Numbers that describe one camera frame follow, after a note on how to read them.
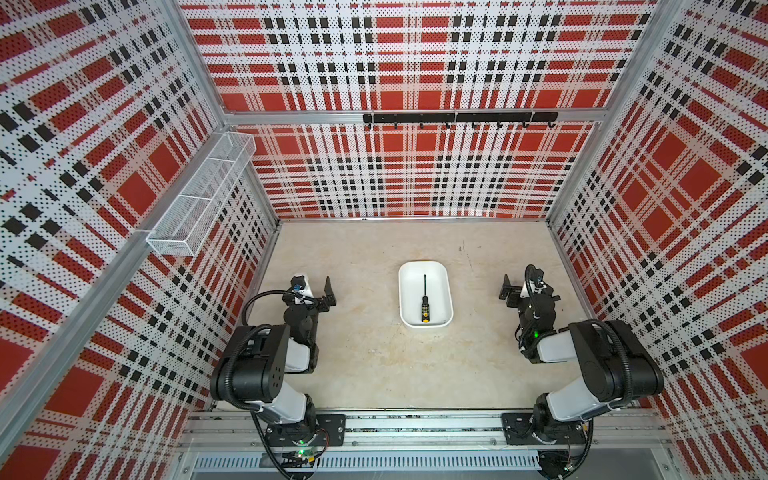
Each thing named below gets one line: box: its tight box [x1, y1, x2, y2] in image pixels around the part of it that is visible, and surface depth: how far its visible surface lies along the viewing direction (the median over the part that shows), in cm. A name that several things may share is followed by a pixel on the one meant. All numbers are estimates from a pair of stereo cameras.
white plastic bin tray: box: [398, 260, 454, 328], surface depth 100 cm
